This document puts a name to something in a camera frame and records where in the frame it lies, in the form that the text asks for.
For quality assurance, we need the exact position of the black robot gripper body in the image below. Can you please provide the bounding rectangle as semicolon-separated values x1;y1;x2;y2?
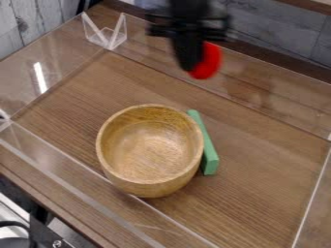
144;0;230;41

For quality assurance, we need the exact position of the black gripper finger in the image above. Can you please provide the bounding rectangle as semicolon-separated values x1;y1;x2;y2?
172;33;202;72

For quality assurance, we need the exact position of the red felt strawberry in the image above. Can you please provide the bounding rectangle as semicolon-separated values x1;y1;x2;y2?
188;42;222;79

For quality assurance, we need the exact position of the wooden bowl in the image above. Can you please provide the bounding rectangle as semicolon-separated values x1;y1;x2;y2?
96;104;204;199

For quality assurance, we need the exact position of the green rectangular block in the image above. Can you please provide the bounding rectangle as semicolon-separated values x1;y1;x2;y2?
186;109;220;175

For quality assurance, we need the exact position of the clear acrylic enclosure wall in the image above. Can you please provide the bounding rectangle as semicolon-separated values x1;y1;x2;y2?
0;7;331;248

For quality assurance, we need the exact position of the black metal table bracket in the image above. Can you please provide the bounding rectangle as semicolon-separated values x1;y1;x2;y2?
29;206;74;248

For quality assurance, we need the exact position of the black cable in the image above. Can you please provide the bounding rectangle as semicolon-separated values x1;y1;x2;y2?
0;220;32;233

